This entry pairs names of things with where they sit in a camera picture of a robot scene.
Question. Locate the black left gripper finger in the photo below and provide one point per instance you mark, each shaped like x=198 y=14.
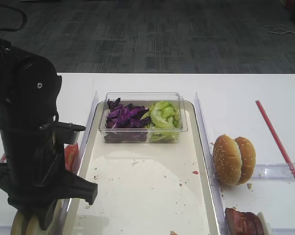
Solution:
x=46 y=213

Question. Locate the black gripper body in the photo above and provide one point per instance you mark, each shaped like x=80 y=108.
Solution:
x=35 y=170

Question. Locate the bun slice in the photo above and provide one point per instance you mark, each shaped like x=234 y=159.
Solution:
x=33 y=227
x=19 y=224

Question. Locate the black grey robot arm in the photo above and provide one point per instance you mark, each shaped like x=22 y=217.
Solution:
x=27 y=79

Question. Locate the clear holder behind tomato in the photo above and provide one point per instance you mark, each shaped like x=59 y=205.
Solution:
x=3 y=159

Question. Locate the tomato slices stack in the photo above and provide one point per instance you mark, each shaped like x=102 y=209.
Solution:
x=71 y=152

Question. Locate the green lettuce leaves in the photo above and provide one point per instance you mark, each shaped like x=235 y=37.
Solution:
x=163 y=115

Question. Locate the sliced meat patties stack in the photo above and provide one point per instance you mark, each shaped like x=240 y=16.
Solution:
x=243 y=223

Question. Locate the white pusher block meat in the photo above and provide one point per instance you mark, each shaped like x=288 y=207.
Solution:
x=266 y=226

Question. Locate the clear holder behind meat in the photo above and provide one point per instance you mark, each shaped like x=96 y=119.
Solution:
x=282 y=231

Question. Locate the purple cabbage pieces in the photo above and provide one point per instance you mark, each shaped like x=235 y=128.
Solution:
x=125 y=117

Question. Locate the clear plastic salad box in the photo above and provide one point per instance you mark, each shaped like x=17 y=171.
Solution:
x=146 y=100

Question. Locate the white metal tray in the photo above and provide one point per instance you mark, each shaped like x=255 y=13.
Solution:
x=145 y=188

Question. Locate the sesame bun top front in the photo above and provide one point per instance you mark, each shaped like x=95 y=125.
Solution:
x=227 y=160

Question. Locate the sesame bun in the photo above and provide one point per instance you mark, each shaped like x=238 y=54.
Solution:
x=248 y=156
x=227 y=160

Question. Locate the sesame bun top rear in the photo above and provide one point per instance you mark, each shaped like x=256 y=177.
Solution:
x=248 y=156

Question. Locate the right red strip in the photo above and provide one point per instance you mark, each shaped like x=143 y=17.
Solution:
x=276 y=138

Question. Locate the clear holder behind sesame buns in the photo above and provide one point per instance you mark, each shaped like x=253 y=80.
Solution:
x=280 y=172

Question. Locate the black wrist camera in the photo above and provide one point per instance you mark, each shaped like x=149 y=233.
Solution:
x=68 y=133

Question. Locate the right clear vertical rail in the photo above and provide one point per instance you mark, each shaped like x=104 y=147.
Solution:
x=214 y=187

